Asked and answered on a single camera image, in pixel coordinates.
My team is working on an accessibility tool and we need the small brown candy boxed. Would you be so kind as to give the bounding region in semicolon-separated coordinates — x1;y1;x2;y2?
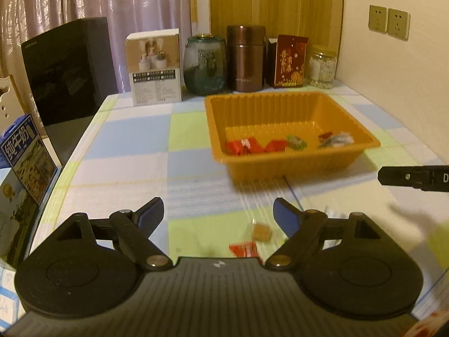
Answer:
247;222;273;243

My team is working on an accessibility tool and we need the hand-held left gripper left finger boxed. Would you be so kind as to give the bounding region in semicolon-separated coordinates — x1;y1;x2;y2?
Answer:
45;197;173;272

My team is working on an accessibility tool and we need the blue milk carton box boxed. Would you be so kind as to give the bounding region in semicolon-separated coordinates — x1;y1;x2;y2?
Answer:
0;114;58;206

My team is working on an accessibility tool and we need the red printed box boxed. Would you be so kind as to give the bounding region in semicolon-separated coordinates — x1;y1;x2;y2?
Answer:
266;34;309;89

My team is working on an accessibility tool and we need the small green candy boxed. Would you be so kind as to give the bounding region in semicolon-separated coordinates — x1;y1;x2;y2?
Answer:
286;134;308;150

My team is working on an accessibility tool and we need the dark glass jar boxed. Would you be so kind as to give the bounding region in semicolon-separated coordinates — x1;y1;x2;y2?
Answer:
183;34;228;95

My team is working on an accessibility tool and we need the orange plastic tray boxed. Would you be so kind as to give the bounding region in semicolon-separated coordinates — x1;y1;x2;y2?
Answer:
204;91;381;185

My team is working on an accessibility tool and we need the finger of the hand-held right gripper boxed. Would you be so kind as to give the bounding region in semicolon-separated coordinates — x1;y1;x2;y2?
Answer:
378;165;427;189

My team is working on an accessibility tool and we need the light blue box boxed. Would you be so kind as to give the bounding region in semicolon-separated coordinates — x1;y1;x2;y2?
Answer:
0;167;39;267

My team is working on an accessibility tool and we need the brown thermos flask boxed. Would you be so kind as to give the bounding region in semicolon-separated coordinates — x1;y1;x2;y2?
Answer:
226;24;266;92

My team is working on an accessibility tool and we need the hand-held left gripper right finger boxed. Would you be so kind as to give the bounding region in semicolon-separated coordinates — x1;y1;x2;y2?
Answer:
264;197;390;271

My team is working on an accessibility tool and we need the clear plastic jar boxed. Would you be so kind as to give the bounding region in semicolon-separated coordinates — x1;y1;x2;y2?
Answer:
308;44;338;89

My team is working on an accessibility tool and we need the beige wall socket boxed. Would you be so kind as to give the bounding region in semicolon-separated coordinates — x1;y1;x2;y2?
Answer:
368;4;388;32
387;8;411;40

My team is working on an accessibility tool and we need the large red candy packet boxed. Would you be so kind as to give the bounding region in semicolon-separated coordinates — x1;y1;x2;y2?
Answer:
225;138;262;156

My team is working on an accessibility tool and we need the white cardboard box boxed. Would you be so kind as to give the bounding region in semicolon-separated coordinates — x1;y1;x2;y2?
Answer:
125;28;183;106

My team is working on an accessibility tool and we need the pink sheer curtain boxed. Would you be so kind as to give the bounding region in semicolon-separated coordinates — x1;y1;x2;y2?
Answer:
0;0;192;95

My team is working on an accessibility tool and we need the black appliance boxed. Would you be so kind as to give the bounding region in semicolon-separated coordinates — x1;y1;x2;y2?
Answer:
21;17;118;126

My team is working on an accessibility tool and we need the clear snack packet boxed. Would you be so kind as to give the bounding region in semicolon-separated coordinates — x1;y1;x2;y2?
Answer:
319;131;355;148

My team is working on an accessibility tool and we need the wooden cabinet panel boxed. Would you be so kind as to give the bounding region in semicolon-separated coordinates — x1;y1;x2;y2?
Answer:
209;0;344;78

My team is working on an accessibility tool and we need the white chair back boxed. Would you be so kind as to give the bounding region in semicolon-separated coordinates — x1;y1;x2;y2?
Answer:
0;74;27;137

